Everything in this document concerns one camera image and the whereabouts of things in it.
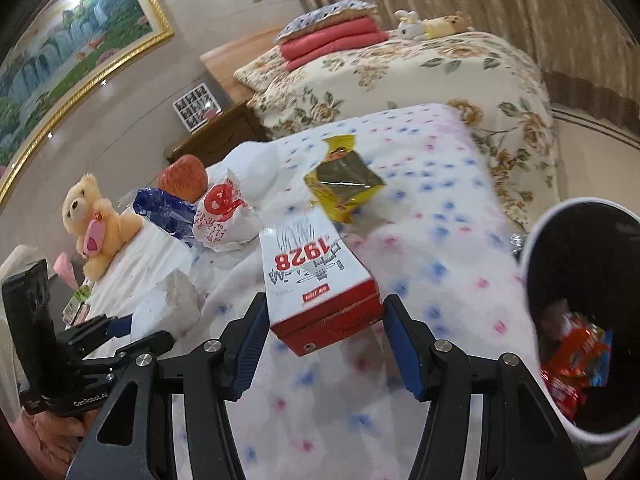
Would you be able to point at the beige patterned curtain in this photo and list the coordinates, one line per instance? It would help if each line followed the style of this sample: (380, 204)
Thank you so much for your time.
(500, 5)

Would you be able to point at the yellow plush toy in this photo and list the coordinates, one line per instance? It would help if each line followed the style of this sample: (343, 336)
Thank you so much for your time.
(445, 25)

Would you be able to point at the wooden nightstand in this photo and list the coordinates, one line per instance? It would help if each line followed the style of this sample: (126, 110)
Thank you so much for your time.
(225, 130)

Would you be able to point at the pink pouch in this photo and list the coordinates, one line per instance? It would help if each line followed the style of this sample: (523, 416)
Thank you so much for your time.
(62, 264)

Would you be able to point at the blue and white pillow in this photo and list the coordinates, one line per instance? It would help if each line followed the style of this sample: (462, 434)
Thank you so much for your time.
(320, 17)

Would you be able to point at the bed with floral cover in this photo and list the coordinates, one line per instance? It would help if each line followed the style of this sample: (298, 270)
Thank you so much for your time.
(450, 75)

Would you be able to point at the white trash bin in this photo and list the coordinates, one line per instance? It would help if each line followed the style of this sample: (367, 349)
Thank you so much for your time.
(550, 260)

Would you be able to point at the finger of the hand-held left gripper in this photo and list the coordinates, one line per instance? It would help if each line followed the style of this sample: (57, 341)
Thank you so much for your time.
(120, 323)
(150, 343)

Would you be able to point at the yellow snack packet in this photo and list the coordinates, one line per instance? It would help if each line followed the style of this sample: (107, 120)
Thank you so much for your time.
(345, 185)

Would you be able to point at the blue wrapper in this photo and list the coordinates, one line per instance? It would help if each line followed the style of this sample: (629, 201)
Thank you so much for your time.
(160, 210)

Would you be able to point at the red and white box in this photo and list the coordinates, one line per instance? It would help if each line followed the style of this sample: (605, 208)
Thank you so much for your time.
(310, 270)

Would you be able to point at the wooden headboard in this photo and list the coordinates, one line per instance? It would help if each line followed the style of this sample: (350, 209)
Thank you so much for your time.
(225, 65)

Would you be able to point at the red apple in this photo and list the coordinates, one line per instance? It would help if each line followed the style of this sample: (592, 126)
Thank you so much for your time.
(182, 175)

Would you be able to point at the small pink box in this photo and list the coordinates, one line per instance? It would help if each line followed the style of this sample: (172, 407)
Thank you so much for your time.
(211, 112)

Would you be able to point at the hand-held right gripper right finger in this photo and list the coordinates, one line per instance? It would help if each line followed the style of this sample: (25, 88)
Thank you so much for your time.
(400, 355)

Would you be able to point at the floral pillow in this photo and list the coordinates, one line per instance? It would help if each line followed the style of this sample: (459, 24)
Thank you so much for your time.
(260, 67)

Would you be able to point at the photo collage frame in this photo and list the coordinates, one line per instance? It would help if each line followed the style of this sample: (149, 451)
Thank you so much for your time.
(192, 105)

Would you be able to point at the green packet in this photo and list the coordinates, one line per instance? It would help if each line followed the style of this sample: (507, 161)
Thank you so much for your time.
(80, 302)

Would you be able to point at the person's left hand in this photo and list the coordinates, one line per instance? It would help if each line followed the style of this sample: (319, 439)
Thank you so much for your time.
(70, 430)

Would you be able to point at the white foam net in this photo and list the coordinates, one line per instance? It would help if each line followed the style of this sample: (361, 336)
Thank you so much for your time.
(170, 300)

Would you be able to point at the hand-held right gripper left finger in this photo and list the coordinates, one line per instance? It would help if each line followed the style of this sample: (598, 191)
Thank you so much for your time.
(250, 345)

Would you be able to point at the gold framed landscape painting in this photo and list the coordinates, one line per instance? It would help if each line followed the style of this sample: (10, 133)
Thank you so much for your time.
(65, 45)

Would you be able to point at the pink folded quilt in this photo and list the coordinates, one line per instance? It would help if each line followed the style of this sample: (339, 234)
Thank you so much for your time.
(330, 40)

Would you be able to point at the white plastic bag red print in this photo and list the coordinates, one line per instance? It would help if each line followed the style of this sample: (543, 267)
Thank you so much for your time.
(225, 220)

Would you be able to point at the white bunny plush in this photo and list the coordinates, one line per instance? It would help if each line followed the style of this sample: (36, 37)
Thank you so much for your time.
(410, 27)

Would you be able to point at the cream teddy bear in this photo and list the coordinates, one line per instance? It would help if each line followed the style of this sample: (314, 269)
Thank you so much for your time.
(82, 210)

